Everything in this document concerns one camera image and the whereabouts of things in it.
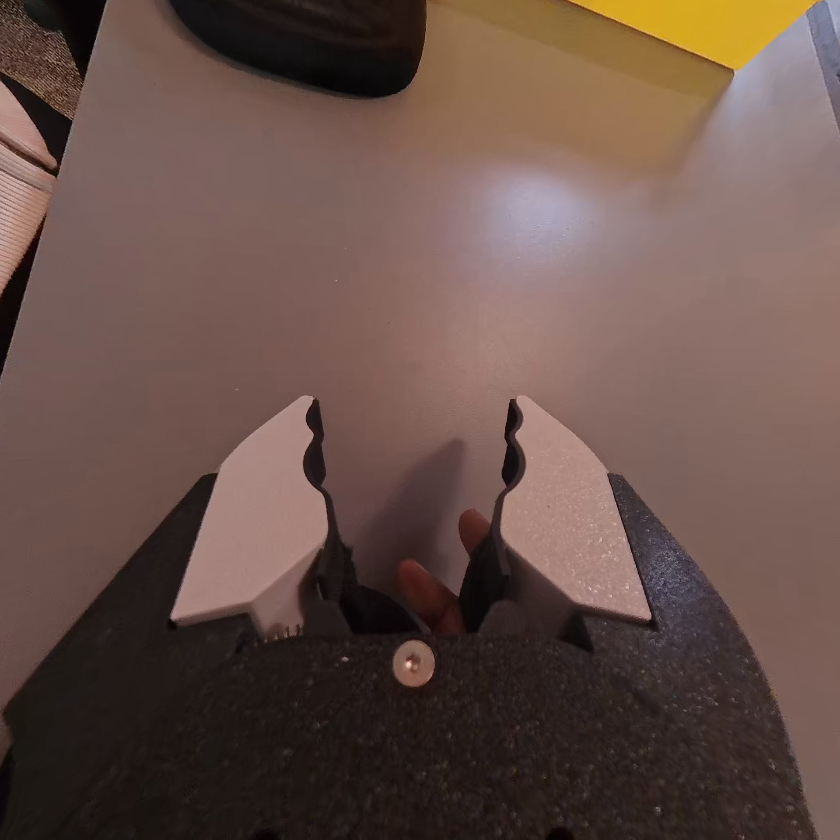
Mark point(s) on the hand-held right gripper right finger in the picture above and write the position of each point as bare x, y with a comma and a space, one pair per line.
571, 531

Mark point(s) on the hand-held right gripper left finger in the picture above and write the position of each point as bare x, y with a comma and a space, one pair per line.
256, 531

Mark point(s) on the yellow plastic bin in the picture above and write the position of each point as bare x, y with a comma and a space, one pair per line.
689, 26

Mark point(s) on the person's right hand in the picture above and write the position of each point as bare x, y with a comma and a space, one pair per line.
426, 597

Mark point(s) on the person's white sweater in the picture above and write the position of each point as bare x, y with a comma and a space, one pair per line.
23, 216

